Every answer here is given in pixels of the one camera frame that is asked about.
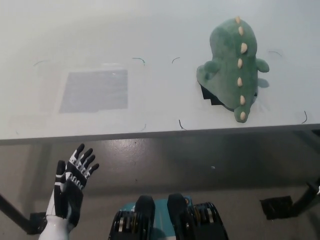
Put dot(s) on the grey tape patch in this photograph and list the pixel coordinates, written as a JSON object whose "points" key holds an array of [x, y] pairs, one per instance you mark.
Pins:
{"points": [[95, 91]]}

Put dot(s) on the green plush dinosaur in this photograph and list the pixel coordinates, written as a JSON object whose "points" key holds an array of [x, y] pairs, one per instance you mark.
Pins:
{"points": [[225, 75]]}

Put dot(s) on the black tape patch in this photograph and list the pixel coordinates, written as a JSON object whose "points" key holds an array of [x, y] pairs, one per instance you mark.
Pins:
{"points": [[208, 96]]}

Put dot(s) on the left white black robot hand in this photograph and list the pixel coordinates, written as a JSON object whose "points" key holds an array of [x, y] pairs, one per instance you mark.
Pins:
{"points": [[72, 185]]}

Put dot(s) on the black table leg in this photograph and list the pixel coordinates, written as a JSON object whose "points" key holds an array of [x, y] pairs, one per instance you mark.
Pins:
{"points": [[306, 197], [12, 212]]}

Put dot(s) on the black ribbed robot body block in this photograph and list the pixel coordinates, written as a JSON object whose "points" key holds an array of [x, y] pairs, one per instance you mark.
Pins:
{"points": [[197, 220], [143, 215]]}

